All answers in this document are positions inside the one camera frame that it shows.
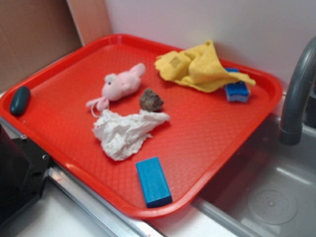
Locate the dark green plastic pickle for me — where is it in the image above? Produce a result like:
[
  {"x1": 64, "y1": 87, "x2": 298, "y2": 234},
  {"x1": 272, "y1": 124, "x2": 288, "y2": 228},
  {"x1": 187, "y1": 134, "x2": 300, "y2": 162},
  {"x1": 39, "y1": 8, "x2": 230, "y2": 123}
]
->
[{"x1": 9, "y1": 86, "x2": 31, "y2": 116}]

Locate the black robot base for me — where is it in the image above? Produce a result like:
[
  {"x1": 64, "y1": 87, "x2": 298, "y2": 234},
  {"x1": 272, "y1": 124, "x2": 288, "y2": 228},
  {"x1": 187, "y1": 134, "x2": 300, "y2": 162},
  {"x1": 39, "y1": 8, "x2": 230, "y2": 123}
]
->
[{"x1": 0, "y1": 127, "x2": 51, "y2": 228}]

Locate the red plastic tray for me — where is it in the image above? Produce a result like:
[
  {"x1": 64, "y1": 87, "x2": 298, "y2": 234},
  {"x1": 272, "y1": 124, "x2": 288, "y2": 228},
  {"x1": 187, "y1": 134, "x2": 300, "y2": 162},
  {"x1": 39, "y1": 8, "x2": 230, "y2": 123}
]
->
[{"x1": 0, "y1": 35, "x2": 283, "y2": 219}]

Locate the brown rock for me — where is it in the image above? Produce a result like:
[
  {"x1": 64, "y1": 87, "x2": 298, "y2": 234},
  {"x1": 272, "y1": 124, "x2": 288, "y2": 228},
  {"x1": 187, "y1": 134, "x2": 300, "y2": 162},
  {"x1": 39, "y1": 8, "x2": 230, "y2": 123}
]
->
[{"x1": 139, "y1": 88, "x2": 164, "y2": 112}]

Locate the crumpled white paper towel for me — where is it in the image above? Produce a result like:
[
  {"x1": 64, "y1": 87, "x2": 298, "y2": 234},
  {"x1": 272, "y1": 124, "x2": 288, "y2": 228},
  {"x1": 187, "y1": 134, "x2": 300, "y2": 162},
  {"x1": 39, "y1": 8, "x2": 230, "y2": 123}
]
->
[{"x1": 92, "y1": 110, "x2": 170, "y2": 161}]

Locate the pink plush bunny toy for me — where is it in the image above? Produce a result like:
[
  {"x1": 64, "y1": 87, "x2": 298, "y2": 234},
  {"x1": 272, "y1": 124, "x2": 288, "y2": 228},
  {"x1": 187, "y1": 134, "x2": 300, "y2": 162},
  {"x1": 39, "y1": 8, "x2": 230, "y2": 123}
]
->
[{"x1": 85, "y1": 63, "x2": 146, "y2": 118}]

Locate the yellow cloth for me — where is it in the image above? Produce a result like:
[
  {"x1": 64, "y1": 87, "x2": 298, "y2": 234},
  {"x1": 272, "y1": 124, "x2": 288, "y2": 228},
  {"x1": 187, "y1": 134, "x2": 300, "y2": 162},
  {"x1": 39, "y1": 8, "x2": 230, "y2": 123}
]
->
[{"x1": 155, "y1": 40, "x2": 256, "y2": 93}]

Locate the blue rectangular block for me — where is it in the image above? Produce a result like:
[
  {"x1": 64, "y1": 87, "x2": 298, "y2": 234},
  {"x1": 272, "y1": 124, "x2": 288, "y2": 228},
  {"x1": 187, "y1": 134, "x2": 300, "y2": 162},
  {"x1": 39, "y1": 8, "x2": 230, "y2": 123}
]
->
[{"x1": 136, "y1": 157, "x2": 173, "y2": 208}]

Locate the blue sponge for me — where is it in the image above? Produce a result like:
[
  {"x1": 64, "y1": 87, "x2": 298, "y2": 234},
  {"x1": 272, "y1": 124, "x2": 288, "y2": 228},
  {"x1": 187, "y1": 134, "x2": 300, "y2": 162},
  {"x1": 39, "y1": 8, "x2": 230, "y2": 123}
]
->
[{"x1": 224, "y1": 81, "x2": 250, "y2": 103}]

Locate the grey faucet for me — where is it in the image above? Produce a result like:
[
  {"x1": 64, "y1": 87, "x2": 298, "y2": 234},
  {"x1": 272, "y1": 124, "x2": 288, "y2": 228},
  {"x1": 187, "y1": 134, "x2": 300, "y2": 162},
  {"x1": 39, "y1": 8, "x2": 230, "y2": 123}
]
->
[{"x1": 278, "y1": 38, "x2": 316, "y2": 146}]

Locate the grey sink basin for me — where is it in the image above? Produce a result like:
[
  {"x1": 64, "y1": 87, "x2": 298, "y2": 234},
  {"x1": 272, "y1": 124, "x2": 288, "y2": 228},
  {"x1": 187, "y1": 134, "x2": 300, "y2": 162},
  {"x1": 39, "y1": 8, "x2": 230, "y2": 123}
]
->
[{"x1": 193, "y1": 103, "x2": 316, "y2": 237}]

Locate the round sink drain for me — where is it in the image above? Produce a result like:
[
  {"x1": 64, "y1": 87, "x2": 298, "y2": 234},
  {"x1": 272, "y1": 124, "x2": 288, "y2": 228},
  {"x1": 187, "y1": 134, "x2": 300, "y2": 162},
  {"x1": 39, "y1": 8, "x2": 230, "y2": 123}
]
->
[{"x1": 247, "y1": 189, "x2": 298, "y2": 225}]

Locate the brown cardboard panel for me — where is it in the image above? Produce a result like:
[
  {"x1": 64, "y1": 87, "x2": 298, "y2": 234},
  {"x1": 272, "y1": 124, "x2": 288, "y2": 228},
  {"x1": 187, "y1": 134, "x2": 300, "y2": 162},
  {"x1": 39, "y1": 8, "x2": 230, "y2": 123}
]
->
[{"x1": 0, "y1": 0, "x2": 112, "y2": 92}]

